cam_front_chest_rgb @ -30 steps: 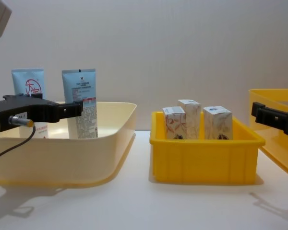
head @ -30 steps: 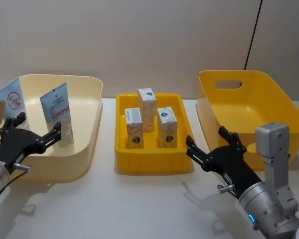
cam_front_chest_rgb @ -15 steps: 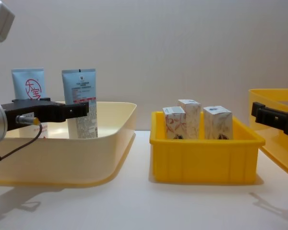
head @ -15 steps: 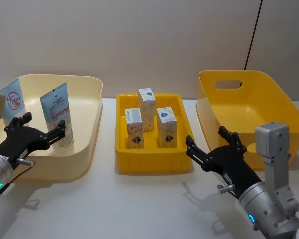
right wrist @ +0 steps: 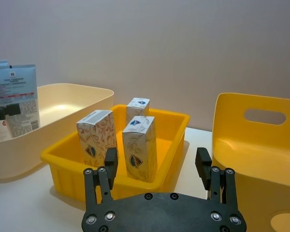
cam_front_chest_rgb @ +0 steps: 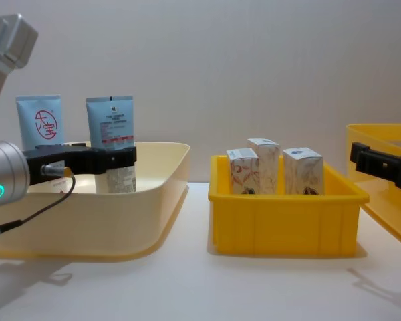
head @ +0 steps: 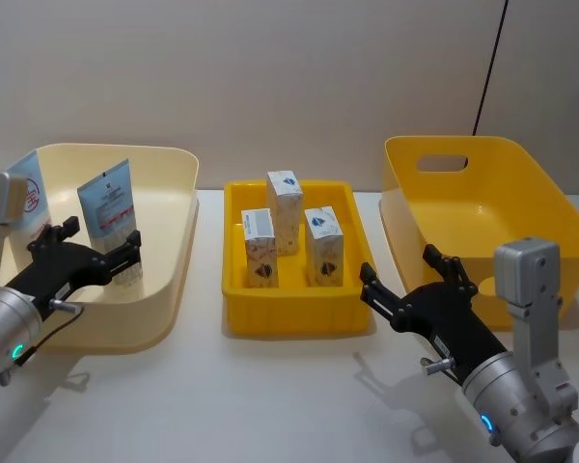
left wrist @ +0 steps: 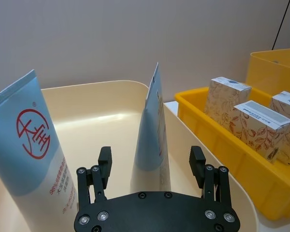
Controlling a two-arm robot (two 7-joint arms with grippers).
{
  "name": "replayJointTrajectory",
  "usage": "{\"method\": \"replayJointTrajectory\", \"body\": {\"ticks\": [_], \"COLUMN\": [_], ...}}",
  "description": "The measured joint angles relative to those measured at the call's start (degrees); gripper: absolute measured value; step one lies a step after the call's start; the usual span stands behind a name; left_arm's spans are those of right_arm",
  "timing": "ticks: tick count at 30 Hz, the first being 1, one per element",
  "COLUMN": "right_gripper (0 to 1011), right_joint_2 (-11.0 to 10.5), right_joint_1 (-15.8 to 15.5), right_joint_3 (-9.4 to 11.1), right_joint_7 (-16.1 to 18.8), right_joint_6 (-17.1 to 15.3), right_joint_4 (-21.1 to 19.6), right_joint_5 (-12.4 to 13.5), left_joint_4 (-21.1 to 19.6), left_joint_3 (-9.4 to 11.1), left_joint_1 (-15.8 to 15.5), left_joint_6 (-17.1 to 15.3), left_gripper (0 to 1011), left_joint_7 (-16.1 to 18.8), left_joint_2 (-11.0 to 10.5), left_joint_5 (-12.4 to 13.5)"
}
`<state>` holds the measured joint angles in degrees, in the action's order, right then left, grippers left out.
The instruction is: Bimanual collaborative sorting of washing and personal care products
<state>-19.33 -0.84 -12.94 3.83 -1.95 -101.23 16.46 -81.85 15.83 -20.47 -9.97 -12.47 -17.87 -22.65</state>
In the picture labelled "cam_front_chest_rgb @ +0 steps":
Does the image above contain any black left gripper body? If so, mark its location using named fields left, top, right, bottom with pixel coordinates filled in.
left=21, top=142, right=106, bottom=186

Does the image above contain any grey-blue tube with red stripe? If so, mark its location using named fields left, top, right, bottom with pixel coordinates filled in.
left=85, top=95, right=138, bottom=194

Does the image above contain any translucent yellow plastic tub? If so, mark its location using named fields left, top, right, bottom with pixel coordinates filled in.
left=345, top=123, right=401, bottom=251

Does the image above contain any cream plastic tub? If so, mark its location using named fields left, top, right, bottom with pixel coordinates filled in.
left=0, top=140, right=192, bottom=259

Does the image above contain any blue tube with red emblem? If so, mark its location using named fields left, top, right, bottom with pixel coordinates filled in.
left=15, top=94, right=68, bottom=195

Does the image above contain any white carton with blue emblem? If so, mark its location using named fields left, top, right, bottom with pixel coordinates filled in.
left=282, top=147, right=325, bottom=196

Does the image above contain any yellow plastic bin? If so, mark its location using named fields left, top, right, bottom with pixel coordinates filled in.
left=207, top=154, right=370, bottom=258

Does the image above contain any tall white carton, pale print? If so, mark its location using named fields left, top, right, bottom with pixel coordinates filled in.
left=247, top=137, right=282, bottom=195

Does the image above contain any white carton with orange leaves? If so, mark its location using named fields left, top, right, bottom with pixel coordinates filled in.
left=225, top=147, right=259, bottom=195

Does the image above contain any thin dark gripper cable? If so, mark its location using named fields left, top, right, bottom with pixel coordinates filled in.
left=0, top=163, right=77, bottom=239

